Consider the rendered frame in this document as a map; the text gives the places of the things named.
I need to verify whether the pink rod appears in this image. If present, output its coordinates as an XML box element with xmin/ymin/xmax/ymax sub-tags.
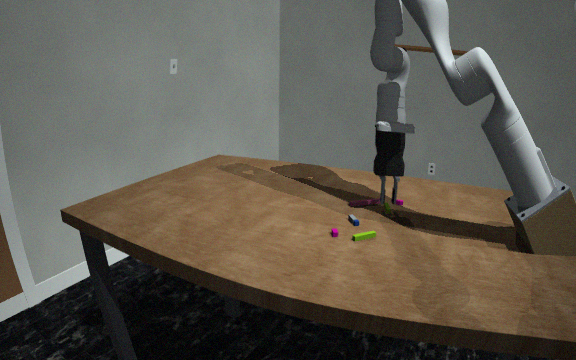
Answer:
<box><xmin>349</xmin><ymin>198</ymin><xmax>380</xmax><ymax>206</ymax></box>

